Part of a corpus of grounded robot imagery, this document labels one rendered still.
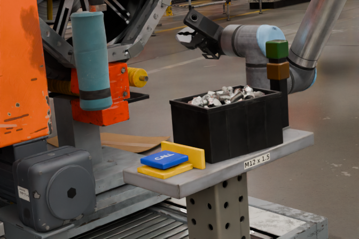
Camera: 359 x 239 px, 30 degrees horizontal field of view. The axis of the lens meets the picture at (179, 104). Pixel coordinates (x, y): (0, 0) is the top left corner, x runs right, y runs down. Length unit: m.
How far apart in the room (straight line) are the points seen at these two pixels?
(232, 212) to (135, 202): 0.73
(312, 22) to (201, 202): 0.64
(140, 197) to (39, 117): 0.79
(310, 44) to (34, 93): 0.80
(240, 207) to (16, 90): 0.53
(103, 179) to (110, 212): 0.10
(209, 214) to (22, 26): 0.54
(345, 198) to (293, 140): 0.94
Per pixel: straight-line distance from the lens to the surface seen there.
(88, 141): 2.13
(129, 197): 2.11
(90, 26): 1.76
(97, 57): 1.77
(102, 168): 2.15
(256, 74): 1.80
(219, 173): 1.34
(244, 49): 1.81
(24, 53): 1.38
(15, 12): 1.37
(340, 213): 2.29
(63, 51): 1.87
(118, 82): 1.97
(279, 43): 1.54
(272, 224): 2.01
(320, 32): 1.84
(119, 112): 1.99
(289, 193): 2.47
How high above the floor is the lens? 0.87
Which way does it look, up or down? 13 degrees down
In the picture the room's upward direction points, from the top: 4 degrees counter-clockwise
